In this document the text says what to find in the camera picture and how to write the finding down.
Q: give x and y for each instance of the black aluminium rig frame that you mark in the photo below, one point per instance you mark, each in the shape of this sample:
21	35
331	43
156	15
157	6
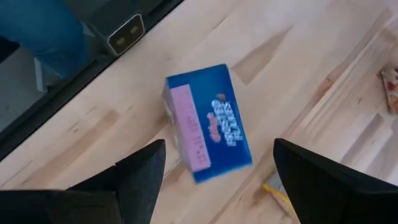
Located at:
62	96

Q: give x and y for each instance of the yellow Corn Pops cereal box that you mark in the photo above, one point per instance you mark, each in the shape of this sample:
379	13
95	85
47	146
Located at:
274	186

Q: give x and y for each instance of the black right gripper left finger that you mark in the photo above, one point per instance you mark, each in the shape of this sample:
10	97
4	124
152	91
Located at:
140	180

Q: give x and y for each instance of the blue Frosted Flakes cereal box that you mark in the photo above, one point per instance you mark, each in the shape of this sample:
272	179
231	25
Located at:
211	124
391	90

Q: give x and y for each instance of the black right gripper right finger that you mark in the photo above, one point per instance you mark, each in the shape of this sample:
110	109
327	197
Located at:
311	186

